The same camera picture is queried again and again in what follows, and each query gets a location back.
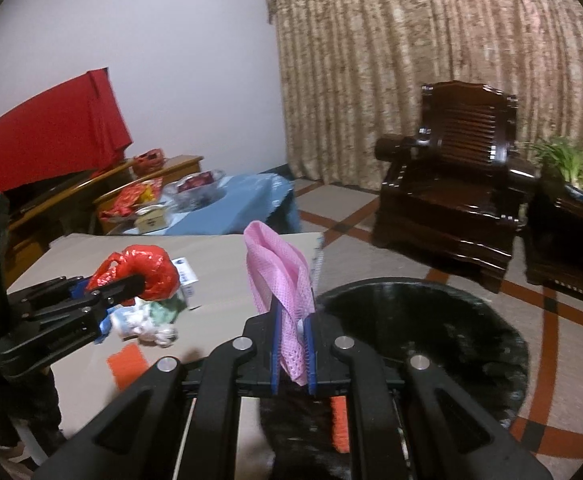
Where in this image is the red basket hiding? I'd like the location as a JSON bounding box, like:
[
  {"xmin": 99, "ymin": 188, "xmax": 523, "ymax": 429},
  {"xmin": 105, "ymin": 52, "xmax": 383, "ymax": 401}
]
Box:
[{"xmin": 132, "ymin": 149, "xmax": 167, "ymax": 171}]

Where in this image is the bin with black bag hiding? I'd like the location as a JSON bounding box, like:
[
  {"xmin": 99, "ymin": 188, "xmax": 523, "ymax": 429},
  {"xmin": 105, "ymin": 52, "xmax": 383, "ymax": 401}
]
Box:
[{"xmin": 259, "ymin": 277, "xmax": 529, "ymax": 480}]

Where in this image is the pink mesh bag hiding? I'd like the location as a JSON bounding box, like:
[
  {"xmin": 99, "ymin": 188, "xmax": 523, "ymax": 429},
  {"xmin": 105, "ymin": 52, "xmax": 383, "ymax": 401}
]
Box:
[{"xmin": 244, "ymin": 220, "xmax": 317, "ymax": 387}]

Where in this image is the red cloth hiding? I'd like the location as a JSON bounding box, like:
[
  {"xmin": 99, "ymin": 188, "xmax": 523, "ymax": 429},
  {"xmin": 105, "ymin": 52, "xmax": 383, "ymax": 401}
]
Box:
[{"xmin": 0, "ymin": 67, "xmax": 133, "ymax": 196}]

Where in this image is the beige patterned curtain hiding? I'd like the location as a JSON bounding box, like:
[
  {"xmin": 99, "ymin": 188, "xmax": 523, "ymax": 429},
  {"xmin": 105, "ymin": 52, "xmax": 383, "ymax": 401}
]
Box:
[{"xmin": 262, "ymin": 0, "xmax": 583, "ymax": 201}]

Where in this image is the small beige box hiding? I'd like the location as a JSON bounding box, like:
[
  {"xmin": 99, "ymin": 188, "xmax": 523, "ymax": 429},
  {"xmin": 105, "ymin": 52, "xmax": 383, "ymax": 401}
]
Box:
[{"xmin": 134, "ymin": 207, "xmax": 170, "ymax": 233}]

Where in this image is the dark wooden armchair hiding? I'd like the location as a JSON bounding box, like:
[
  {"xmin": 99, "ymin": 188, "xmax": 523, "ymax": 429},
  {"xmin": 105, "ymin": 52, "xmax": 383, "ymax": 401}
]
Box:
[{"xmin": 371, "ymin": 81, "xmax": 542, "ymax": 293}]

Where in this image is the person's dark clothing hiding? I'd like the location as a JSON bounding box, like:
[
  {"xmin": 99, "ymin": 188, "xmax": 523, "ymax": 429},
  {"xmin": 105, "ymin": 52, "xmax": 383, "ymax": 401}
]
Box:
[{"xmin": 0, "ymin": 360, "xmax": 65, "ymax": 461}]

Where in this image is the red snack packet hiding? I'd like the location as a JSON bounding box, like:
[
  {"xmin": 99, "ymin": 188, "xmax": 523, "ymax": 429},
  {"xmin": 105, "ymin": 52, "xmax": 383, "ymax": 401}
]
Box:
[{"xmin": 99, "ymin": 177, "xmax": 165, "ymax": 223}]

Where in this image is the wooden television cabinet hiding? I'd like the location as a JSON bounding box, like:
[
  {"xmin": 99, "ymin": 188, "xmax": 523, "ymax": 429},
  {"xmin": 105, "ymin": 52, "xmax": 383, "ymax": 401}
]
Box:
[{"xmin": 2, "ymin": 155, "xmax": 205, "ymax": 286}]

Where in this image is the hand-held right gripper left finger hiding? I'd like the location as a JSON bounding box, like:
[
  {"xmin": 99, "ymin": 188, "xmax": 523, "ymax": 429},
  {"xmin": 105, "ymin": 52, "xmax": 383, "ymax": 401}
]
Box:
[{"xmin": 59, "ymin": 310, "xmax": 280, "ymax": 480}]

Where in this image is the clear plastic bag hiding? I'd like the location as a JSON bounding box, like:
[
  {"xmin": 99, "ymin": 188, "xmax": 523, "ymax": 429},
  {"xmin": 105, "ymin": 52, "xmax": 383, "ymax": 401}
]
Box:
[{"xmin": 164, "ymin": 170, "xmax": 227, "ymax": 211}]

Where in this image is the green potted plant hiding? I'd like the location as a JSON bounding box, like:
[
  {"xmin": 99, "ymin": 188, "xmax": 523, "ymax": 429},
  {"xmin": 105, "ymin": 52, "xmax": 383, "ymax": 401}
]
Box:
[{"xmin": 529, "ymin": 135, "xmax": 583, "ymax": 206}]

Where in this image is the blue cloth covered table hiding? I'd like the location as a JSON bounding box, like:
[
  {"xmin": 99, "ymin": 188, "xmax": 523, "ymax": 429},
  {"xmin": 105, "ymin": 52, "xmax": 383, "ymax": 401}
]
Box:
[{"xmin": 106, "ymin": 172, "xmax": 302, "ymax": 237}]

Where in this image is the orange paper scrap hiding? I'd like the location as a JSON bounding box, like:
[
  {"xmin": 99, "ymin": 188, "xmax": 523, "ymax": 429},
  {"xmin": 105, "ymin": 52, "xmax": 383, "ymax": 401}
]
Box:
[{"xmin": 108, "ymin": 344, "xmax": 147, "ymax": 391}]

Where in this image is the orange wrapper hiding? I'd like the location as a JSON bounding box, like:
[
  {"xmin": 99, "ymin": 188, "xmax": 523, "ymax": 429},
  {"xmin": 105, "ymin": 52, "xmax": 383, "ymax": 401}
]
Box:
[{"xmin": 330, "ymin": 396, "xmax": 349, "ymax": 453}]

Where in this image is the red plastic bag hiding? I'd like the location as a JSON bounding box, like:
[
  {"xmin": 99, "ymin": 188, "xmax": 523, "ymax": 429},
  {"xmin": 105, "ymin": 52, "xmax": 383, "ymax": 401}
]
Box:
[{"xmin": 86, "ymin": 244, "xmax": 180, "ymax": 308}]

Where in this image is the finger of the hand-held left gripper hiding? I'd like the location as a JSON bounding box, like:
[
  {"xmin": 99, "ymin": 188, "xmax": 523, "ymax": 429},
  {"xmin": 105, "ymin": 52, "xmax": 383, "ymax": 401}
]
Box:
[
  {"xmin": 9, "ymin": 276, "xmax": 91, "ymax": 318},
  {"xmin": 0, "ymin": 274, "xmax": 146, "ymax": 378}
]

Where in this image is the dark wooden side table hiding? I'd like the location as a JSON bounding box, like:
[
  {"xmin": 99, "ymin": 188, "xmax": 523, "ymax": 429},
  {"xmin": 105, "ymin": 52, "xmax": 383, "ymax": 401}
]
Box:
[{"xmin": 524, "ymin": 180, "xmax": 583, "ymax": 331}]

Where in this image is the white crumpled tissue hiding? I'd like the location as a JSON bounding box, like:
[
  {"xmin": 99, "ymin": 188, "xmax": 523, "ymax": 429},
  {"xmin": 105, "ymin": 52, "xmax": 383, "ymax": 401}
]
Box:
[{"xmin": 139, "ymin": 324, "xmax": 178, "ymax": 348}]

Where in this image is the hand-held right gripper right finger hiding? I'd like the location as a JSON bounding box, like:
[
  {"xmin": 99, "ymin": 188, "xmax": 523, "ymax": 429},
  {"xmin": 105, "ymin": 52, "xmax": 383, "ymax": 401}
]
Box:
[{"xmin": 307, "ymin": 312, "xmax": 572, "ymax": 480}]

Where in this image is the white and blue box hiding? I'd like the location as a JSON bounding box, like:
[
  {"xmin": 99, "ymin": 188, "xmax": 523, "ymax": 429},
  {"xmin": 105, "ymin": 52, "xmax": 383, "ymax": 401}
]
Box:
[{"xmin": 172, "ymin": 256, "xmax": 202, "ymax": 311}]

